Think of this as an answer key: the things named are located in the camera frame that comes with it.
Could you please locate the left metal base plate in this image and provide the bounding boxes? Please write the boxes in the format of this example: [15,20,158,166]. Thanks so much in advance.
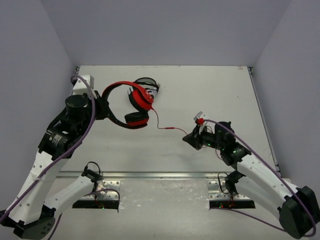
[80,179,121,201]

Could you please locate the aluminium mounting rail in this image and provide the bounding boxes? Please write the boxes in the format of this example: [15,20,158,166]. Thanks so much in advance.
[58,171,251,179]

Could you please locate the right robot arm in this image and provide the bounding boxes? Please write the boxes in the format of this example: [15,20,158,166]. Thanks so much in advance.
[182,118,320,239]

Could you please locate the white black headphones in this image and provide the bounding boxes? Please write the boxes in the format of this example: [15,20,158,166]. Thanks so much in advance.
[134,77,160,98]

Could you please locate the right black base cable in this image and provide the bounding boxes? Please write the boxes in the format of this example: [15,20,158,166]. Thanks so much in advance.
[217,171,230,195]

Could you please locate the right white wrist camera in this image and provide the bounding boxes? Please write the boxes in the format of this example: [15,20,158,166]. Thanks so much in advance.
[193,111,207,133]

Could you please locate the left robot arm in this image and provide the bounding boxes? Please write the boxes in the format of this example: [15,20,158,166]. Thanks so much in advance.
[0,75,102,240]

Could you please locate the red black headphones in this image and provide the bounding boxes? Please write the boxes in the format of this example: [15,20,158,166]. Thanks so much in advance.
[101,80,189,135]

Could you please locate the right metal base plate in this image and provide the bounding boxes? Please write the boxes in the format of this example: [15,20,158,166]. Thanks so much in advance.
[207,179,253,201]

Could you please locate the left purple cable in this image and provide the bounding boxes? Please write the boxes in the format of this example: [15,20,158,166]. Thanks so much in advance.
[0,74,119,240]

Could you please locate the metal base plate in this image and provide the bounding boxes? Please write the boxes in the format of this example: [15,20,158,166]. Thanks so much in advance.
[207,179,253,201]
[80,179,121,201]

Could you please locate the left black base cable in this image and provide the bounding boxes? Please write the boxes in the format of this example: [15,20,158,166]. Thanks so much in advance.
[82,161,103,181]

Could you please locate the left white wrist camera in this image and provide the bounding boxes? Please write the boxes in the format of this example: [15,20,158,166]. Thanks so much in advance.
[71,75,95,95]

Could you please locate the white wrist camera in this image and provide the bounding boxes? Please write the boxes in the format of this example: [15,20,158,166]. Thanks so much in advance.
[193,111,207,133]
[71,75,95,95]

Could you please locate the black base cable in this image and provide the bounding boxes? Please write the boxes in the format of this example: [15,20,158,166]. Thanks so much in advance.
[82,161,103,181]
[217,171,230,195]

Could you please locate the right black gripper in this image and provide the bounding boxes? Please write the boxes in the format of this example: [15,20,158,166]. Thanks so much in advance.
[182,124,224,152]

